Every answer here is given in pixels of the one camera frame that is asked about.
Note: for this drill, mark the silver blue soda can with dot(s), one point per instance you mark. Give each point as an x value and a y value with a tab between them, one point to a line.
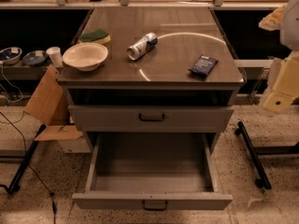
144	45

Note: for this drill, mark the black left stand leg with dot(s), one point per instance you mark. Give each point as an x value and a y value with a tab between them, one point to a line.
25	158

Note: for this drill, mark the white paper cup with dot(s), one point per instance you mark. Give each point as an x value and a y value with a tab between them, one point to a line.
55	56

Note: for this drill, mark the green yellow sponge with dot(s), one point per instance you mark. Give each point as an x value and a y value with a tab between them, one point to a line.
97	36

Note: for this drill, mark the grey drawer cabinet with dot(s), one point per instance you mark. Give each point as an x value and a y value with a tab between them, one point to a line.
161	77

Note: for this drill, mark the grey open bottom drawer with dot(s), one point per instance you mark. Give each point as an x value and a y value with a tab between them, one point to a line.
153	172

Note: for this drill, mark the brown cardboard box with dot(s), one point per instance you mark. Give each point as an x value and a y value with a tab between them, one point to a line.
48	104

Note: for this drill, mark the dark blue snack bag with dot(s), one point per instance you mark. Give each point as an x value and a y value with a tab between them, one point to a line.
203	66

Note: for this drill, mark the black stand leg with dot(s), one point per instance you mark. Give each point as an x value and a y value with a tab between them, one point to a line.
255	152
25	158

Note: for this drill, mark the white blue bowl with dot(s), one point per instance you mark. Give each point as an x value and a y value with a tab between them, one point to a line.
10	55

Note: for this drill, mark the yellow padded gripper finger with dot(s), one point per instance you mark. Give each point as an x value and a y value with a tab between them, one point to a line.
273	21
283	84

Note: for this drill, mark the black right stand leg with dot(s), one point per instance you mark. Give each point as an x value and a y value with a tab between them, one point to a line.
255	152

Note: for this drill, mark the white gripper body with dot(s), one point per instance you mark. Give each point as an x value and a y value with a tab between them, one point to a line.
291	25

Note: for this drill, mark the grey middle drawer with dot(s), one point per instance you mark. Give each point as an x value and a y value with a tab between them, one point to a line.
150	119

